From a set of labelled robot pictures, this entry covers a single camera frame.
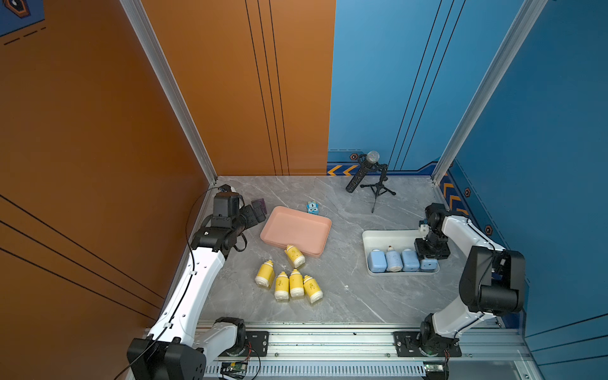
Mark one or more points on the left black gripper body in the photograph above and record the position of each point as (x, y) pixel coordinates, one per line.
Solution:
(250, 218)

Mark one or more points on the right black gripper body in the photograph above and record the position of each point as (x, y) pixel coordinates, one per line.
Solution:
(431, 247)

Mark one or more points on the pink plastic tray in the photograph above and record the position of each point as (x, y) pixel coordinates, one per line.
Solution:
(308, 232)

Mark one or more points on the blue sharpener with red cap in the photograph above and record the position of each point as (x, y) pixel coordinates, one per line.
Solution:
(394, 261)

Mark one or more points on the yellow sharpener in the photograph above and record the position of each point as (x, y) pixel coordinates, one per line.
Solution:
(282, 287)
(296, 284)
(295, 256)
(266, 274)
(312, 290)

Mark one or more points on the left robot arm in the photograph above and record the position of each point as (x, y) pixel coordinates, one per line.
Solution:
(169, 350)

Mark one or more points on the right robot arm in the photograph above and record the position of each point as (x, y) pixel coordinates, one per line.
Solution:
(492, 283)

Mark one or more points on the purple cube sharpener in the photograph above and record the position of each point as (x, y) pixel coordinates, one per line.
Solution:
(259, 207)

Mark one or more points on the white plastic tray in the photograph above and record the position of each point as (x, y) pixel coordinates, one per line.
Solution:
(400, 240)

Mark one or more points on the blue cartoon sharpener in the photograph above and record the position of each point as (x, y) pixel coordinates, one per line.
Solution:
(313, 208)

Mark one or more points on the black microphone on tripod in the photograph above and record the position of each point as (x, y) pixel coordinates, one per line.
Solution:
(369, 164)

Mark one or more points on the green circuit board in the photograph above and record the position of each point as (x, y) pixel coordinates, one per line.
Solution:
(233, 370)

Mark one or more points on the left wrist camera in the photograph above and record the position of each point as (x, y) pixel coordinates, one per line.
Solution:
(226, 189)

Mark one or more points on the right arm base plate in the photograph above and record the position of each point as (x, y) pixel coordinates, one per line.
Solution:
(411, 344)

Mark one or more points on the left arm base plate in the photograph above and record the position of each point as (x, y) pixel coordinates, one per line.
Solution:
(249, 343)

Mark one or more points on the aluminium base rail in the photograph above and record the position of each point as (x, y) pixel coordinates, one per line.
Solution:
(368, 351)

